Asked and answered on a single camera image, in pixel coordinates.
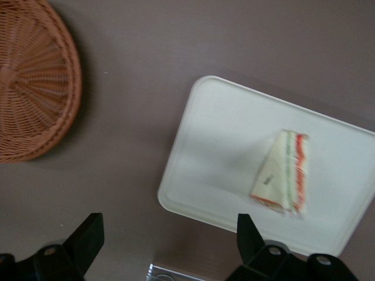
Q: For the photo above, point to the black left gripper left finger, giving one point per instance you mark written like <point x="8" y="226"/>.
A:
<point x="73" y="251"/>

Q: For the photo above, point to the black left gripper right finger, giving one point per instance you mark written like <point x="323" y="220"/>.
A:
<point x="263" y="260"/>

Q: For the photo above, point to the triangular sandwich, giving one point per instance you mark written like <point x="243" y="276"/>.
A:
<point x="281" y="175"/>

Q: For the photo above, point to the cream rectangular plastic tray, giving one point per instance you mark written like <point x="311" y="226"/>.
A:
<point x="222" y="137"/>

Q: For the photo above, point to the round brown wicker basket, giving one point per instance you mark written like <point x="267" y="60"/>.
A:
<point x="35" y="82"/>

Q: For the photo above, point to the clear acrylic bottle rack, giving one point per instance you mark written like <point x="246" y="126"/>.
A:
<point x="164" y="273"/>

